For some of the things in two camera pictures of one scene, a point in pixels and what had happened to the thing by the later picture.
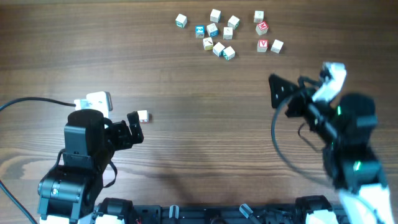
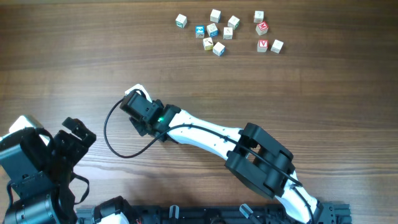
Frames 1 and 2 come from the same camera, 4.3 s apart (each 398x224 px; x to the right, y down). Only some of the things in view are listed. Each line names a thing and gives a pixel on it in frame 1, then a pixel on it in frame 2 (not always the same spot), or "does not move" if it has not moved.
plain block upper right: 259,16 does not move
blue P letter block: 217,48 does not move
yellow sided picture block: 208,43 does not move
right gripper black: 290,88 -> 142,129
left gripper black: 119,129 -> 76,149
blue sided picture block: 212,30 does not move
